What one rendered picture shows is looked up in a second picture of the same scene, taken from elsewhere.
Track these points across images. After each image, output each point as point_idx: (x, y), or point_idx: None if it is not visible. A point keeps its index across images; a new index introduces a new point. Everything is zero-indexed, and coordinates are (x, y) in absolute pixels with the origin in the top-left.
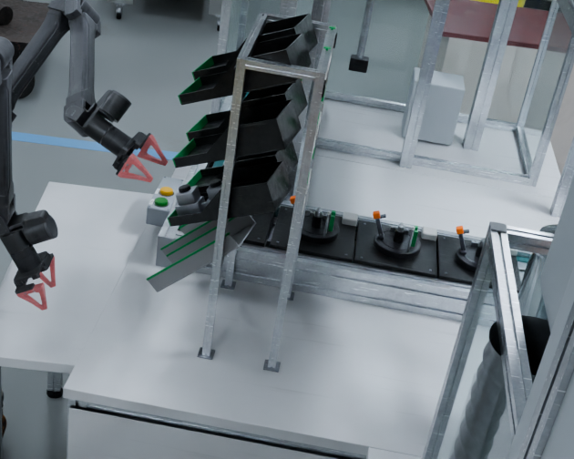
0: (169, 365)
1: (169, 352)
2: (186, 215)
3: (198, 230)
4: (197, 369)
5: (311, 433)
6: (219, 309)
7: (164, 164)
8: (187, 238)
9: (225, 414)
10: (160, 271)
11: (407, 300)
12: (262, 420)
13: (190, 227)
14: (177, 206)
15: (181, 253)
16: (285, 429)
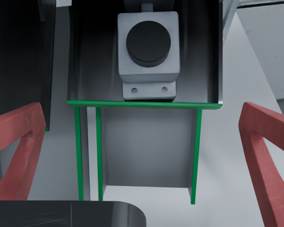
0: (229, 161)
1: (207, 169)
2: (222, 45)
3: (80, 124)
4: (217, 132)
5: (240, 27)
6: (94, 146)
7: (43, 125)
8: (82, 154)
9: (264, 88)
10: (197, 169)
11: None
12: (249, 60)
13: None
14: (174, 88)
15: (103, 166)
16: (249, 43)
